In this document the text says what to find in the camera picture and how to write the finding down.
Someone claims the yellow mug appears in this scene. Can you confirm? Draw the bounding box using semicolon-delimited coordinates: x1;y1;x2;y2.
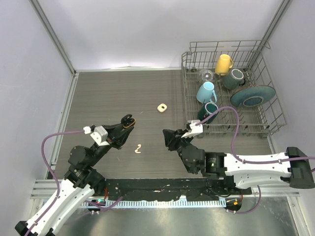
215;54;234;76

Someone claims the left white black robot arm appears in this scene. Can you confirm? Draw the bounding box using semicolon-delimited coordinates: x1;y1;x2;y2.
15;114;135;236

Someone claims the black gold-trimmed earbud case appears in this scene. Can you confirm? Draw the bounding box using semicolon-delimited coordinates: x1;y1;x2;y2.
121;114;136;129

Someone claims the beige earbud pair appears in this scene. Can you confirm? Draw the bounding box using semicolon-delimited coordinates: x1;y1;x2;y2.
134;144;142;154

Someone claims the grey-green mug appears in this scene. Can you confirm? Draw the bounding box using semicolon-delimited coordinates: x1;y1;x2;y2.
222;69;246;90

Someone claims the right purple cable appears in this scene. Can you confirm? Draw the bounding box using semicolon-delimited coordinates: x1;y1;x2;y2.
196;107;315;214

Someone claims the white slotted cable duct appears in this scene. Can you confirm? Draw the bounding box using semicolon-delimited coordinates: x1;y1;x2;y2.
81;199;226;208

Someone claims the purple cable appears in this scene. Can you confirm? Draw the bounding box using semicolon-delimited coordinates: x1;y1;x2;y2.
196;107;315;214
24;130;124;236

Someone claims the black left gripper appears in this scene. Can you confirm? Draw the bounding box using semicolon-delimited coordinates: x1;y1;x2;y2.
88;121;133;166

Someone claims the light blue mug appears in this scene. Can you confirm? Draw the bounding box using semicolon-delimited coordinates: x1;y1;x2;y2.
196;82;218;103

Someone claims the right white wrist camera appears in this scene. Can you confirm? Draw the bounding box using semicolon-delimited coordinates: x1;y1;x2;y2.
181;120;203;138

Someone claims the beige earbud charging case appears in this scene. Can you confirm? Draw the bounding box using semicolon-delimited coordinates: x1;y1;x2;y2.
157;103;167;113

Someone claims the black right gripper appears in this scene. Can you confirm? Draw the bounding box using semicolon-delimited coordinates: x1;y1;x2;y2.
163;129;194;157

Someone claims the teal ceramic plate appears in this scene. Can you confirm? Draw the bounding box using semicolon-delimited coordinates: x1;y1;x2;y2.
230;85;276;108

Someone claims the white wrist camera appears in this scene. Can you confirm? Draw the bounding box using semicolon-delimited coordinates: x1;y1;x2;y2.
83;126;109;147
181;120;203;138

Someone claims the grey wire dish rack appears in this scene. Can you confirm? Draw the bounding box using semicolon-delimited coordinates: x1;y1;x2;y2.
182;40;286;137

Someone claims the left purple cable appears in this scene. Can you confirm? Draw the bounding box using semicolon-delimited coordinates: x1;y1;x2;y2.
24;130;124;236

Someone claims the dark teal mug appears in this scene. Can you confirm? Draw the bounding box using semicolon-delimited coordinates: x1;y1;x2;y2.
197;102;219;121

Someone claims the clear drinking glass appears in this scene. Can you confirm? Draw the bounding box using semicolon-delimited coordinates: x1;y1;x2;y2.
197;69;214;83

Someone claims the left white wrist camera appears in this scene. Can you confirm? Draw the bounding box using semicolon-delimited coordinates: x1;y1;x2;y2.
83;126;109;147

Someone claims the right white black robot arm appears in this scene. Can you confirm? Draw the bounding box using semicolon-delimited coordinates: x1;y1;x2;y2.
163;129;315;194

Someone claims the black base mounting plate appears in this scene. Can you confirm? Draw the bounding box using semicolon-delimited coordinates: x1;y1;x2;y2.
100;177;252;202

